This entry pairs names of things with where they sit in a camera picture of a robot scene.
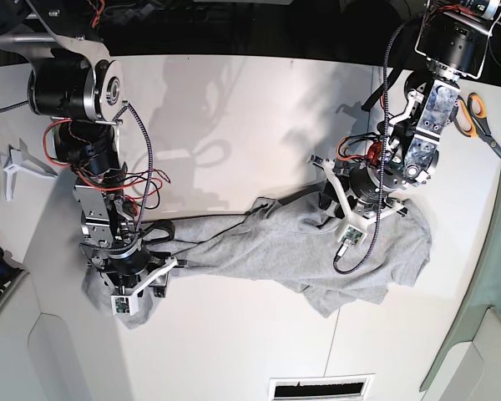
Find beige chair right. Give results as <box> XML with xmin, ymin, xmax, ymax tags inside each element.
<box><xmin>423</xmin><ymin>307</ymin><xmax>501</xmax><ymax>401</ymax></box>

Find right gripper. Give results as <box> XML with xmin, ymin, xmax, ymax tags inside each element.
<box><xmin>89</xmin><ymin>248</ymin><xmax>184</xmax><ymax>298</ymax></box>

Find grey t-shirt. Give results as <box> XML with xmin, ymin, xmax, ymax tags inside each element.
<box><xmin>81</xmin><ymin>190</ymin><xmax>433</xmax><ymax>331</ymax></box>

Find white plastic stand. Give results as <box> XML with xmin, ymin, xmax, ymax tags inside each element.
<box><xmin>1</xmin><ymin>139</ymin><xmax>58</xmax><ymax>201</ymax></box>

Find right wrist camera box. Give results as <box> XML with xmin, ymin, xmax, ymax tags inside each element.
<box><xmin>110</xmin><ymin>294</ymin><xmax>139</xmax><ymax>316</ymax></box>

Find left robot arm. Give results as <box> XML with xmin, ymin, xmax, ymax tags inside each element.
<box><xmin>310</xmin><ymin>1</ymin><xmax>501</xmax><ymax>246</ymax></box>

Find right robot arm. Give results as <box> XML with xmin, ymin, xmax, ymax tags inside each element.
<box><xmin>0</xmin><ymin>1</ymin><xmax>177</xmax><ymax>313</ymax></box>

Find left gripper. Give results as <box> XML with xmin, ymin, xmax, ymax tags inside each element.
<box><xmin>308</xmin><ymin>155</ymin><xmax>407</xmax><ymax>232</ymax></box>

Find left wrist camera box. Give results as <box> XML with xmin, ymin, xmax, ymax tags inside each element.
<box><xmin>335</xmin><ymin>218</ymin><xmax>367</xmax><ymax>247</ymax></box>

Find orange grey scissors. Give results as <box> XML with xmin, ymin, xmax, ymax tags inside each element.
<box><xmin>453</xmin><ymin>93</ymin><xmax>501</xmax><ymax>159</ymax></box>

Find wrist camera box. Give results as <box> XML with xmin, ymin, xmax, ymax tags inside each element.
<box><xmin>110</xmin><ymin>294</ymin><xmax>139</xmax><ymax>316</ymax></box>
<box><xmin>335</xmin><ymin>218</ymin><xmax>367</xmax><ymax>247</ymax></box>

